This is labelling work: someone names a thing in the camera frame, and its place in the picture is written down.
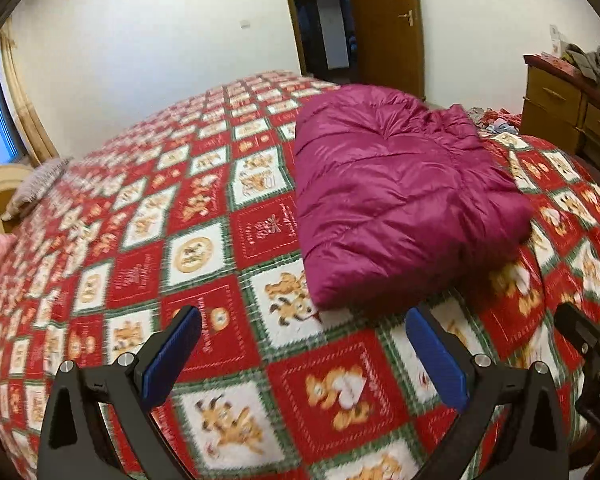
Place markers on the magenta puffer jacket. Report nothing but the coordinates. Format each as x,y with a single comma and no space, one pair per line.
396,201

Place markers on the beige floral curtain right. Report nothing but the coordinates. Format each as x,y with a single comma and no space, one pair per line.
31,132

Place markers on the clothes pile on floor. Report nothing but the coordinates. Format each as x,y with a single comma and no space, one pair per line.
495,121

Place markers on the wooden dresser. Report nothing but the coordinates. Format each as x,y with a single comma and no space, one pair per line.
562,106

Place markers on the red patterned bedspread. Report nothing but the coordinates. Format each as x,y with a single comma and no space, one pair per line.
196,206

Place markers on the striped pillow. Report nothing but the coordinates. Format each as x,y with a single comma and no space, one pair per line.
34,187

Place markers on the metal door handle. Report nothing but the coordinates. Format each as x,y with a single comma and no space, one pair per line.
408,18

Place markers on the brown wooden door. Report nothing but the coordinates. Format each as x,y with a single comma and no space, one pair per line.
390,53

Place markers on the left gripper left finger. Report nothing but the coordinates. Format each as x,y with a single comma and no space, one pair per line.
75,443

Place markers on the clothes pile on dresser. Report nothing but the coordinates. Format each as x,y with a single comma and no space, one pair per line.
573,60

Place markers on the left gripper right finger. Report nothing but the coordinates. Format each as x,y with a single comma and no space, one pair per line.
532,444

